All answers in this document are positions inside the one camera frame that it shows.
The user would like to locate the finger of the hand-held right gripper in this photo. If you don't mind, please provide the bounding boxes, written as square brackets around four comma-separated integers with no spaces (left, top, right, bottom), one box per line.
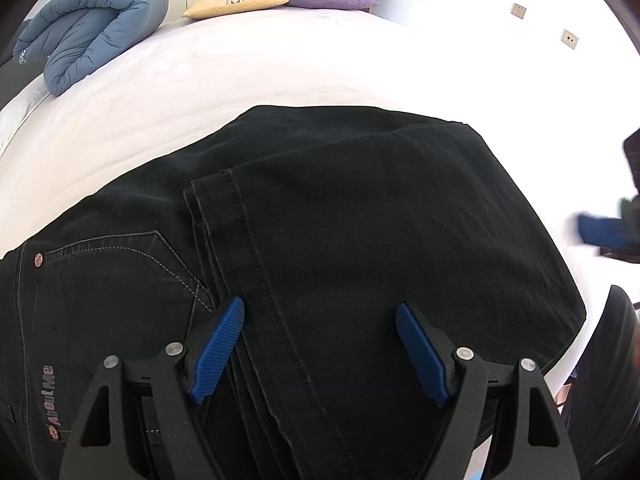
[619,127,640,221]
[575,210,640,262]

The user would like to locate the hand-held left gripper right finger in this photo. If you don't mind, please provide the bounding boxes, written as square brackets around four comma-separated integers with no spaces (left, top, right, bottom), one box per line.
[395,301,581,480]

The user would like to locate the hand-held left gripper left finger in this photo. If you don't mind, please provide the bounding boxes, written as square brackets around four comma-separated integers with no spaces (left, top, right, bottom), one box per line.
[59,296,246,480]

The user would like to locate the black pants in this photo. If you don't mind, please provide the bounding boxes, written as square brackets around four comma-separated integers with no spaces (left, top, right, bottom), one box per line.
[0,104,587,480]

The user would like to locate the person's dark clothing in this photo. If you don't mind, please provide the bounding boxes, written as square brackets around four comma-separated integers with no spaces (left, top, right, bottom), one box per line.
[561,284,640,480]

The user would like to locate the white bed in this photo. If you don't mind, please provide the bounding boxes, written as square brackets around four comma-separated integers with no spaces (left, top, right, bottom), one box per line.
[0,6,640,378]

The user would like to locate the white pillow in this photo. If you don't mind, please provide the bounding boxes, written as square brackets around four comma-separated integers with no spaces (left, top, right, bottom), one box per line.
[0,82,52,157]

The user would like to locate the grey padded headboard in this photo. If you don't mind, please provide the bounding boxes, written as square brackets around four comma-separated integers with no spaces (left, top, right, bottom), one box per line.
[0,17,48,111]

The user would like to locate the yellow cushion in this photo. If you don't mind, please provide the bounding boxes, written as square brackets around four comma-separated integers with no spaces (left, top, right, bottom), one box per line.
[181,0,290,20]

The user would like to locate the rolled blue duvet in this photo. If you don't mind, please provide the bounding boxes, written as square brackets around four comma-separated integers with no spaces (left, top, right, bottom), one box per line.
[12,0,170,98]

